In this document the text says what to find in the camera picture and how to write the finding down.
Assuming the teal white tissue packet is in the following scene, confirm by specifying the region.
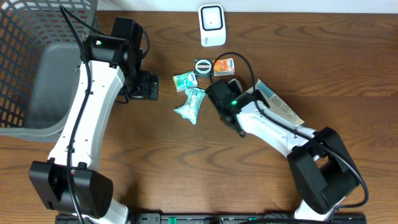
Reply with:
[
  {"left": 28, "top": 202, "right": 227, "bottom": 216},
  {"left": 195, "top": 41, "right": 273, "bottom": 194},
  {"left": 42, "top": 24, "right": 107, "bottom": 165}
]
[{"left": 174, "top": 88, "right": 206, "bottom": 124}]

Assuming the cream snack bag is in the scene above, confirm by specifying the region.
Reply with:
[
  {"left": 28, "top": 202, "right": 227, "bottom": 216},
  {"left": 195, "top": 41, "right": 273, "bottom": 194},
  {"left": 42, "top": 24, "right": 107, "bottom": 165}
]
[{"left": 256, "top": 78, "right": 306, "bottom": 126}]

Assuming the orange snack packet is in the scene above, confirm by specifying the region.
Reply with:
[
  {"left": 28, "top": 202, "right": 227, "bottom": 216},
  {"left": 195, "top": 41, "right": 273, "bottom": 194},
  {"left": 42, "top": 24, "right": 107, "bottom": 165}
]
[{"left": 213, "top": 58, "right": 235, "bottom": 77}]

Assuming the green Zam-Buk ointment box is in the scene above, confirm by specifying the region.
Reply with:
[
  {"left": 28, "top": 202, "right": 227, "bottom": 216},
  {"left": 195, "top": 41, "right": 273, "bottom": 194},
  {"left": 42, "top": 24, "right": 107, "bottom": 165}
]
[{"left": 193, "top": 58, "right": 213, "bottom": 78}]

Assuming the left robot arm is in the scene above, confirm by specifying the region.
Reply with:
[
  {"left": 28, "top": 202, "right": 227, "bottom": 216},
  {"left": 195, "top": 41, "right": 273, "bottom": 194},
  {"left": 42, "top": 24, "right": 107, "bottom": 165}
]
[{"left": 29, "top": 17, "right": 159, "bottom": 223}]

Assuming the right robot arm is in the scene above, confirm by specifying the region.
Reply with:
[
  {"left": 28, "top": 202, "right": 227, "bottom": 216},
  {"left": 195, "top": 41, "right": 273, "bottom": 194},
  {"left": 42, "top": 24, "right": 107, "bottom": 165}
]
[{"left": 205, "top": 79, "right": 362, "bottom": 221}]

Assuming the white barcode scanner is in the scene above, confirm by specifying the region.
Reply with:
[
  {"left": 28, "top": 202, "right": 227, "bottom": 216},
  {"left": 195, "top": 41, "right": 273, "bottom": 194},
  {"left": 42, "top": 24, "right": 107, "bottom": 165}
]
[{"left": 198, "top": 4, "right": 226, "bottom": 47}]

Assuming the grey plastic mesh basket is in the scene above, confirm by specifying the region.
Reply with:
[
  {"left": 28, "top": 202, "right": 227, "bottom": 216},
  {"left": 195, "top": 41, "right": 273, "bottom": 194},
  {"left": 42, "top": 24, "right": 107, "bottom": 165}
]
[{"left": 1, "top": 0, "right": 98, "bottom": 142}]

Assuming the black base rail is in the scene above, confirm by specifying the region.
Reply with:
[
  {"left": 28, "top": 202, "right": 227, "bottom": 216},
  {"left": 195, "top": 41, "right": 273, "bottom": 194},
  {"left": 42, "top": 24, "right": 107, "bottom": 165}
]
[{"left": 55, "top": 213, "right": 368, "bottom": 224}]

